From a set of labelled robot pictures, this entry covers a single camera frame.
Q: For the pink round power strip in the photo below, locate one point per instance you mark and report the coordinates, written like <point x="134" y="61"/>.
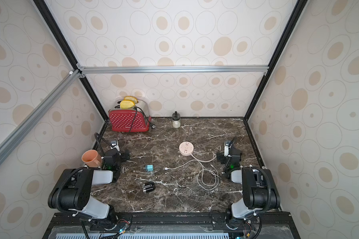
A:
<point x="186" y="148"/>

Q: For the diagonal aluminium frame bar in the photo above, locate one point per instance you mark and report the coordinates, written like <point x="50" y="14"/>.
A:
<point x="15" y="138"/>

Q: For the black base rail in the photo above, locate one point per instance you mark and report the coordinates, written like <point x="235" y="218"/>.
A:
<point x="273" y="225"/>

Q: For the yellow toast slice front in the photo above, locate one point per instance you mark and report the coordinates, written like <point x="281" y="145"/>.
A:
<point x="127" y="104"/>

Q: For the white slotted cable duct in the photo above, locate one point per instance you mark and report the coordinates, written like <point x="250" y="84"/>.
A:
<point x="145" y="236"/>

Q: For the glass bottle black pump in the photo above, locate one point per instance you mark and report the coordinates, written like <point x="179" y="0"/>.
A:
<point x="176" y="120"/>

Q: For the red toaster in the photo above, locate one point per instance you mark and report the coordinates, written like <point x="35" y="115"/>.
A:
<point x="137" y="119"/>

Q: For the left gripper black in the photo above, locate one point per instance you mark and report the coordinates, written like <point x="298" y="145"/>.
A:
<point x="121" y="155"/>

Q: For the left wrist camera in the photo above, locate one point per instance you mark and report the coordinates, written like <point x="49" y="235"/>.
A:
<point x="114" y="145"/>

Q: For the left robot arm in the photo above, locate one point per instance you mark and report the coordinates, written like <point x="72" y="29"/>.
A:
<point x="72" y="192"/>

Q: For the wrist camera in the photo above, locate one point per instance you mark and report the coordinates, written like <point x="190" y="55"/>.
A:
<point x="226" y="148"/>
<point x="114" y="145"/>

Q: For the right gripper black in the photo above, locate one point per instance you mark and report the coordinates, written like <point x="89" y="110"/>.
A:
<point x="225" y="157"/>

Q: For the yellow toast slice rear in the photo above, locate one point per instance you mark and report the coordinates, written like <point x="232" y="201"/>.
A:
<point x="131" y="98"/>

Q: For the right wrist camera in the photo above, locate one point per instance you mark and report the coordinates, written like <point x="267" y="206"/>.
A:
<point x="226" y="148"/>

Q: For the horizontal aluminium frame bar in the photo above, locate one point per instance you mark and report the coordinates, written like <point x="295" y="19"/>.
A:
<point x="174" y="69"/>

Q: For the orange ceramic mug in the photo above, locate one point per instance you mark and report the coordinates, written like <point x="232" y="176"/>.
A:
<point x="92" y="158"/>

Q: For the teal USB wall charger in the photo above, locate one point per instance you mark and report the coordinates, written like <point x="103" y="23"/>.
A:
<point x="149" y="168"/>

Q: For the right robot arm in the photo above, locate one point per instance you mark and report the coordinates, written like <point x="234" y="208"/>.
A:
<point x="259" y="192"/>

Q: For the yellow toast slice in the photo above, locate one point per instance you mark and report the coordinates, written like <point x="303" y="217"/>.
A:
<point x="131" y="98"/>
<point x="127" y="104"/>

